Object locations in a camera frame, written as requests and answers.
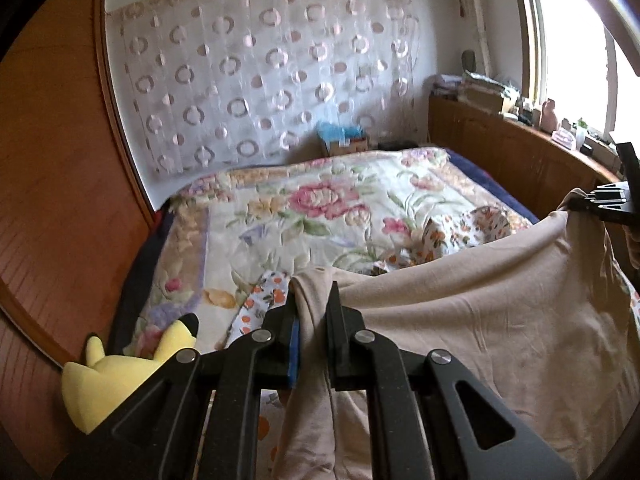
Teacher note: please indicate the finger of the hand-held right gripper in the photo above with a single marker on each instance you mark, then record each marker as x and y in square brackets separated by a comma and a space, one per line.
[620, 214]
[607, 195]

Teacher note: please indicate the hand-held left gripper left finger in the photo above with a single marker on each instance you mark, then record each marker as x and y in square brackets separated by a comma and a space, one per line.
[294, 350]

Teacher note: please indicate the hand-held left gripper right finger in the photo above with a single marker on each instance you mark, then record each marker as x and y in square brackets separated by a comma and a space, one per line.
[340, 340]

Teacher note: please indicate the beige printed t-shirt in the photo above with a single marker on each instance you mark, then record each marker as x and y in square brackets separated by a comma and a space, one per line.
[475, 320]

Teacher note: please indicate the small black box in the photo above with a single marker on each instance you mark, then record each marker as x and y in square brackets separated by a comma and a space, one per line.
[588, 149]

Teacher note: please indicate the orange fruit print bedsheet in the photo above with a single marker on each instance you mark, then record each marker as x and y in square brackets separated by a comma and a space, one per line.
[260, 300]

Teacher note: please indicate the green cap bottle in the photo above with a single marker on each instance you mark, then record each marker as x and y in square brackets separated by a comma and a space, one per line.
[581, 136]

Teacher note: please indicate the pink tissue pack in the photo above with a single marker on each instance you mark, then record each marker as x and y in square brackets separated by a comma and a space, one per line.
[563, 139]

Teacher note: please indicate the pink bottle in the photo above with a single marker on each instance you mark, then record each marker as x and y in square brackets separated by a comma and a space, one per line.
[549, 115]

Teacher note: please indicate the wooden side cabinet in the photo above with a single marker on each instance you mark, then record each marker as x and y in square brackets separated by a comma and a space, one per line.
[500, 150]

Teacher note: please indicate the floral quilt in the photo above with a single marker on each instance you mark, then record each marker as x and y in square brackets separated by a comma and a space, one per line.
[310, 210]

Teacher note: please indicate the small cardboard box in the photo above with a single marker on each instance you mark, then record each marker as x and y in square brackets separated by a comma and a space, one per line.
[485, 101]

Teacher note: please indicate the window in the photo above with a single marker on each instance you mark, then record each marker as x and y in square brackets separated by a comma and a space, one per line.
[565, 35]

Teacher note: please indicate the yellow plush toy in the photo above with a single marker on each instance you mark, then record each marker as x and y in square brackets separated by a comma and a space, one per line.
[115, 385]

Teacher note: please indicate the dark oval object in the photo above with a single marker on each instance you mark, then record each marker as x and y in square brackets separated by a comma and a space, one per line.
[468, 60]

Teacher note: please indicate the pile of papers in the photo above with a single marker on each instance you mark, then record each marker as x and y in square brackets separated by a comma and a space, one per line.
[447, 85]

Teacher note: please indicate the blue plastic bag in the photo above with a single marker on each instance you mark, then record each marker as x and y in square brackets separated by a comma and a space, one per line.
[337, 131]

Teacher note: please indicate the circle pattern sheer curtain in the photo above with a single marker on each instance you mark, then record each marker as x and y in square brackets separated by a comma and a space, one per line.
[250, 75]

